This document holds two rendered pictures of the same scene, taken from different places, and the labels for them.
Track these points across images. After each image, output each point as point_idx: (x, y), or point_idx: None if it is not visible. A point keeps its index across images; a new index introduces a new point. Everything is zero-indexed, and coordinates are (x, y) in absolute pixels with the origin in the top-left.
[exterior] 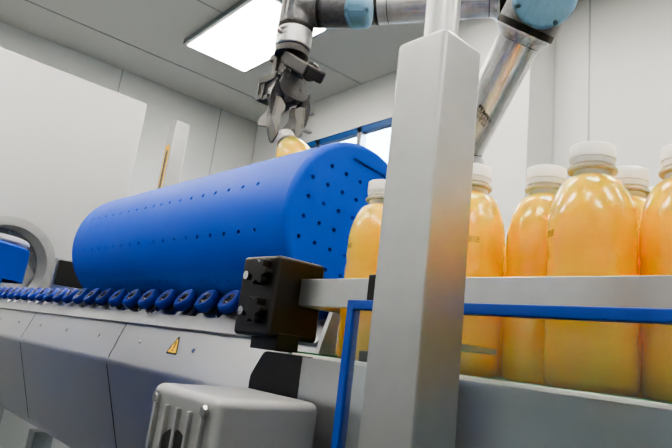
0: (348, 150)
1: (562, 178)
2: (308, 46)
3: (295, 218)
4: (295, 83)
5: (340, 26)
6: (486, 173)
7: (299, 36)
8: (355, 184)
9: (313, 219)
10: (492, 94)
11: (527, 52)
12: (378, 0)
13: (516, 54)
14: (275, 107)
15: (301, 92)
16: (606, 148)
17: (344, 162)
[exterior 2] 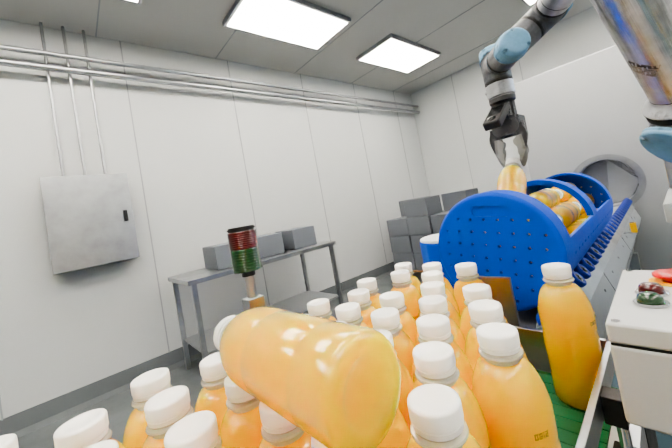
0: (466, 204)
1: (350, 301)
2: (502, 92)
3: (445, 256)
4: (504, 124)
5: (510, 65)
6: (359, 287)
7: (492, 92)
8: (480, 223)
9: (456, 254)
10: (627, 47)
11: None
12: (538, 6)
13: (605, 2)
14: (496, 149)
15: (511, 126)
16: (307, 308)
17: (466, 213)
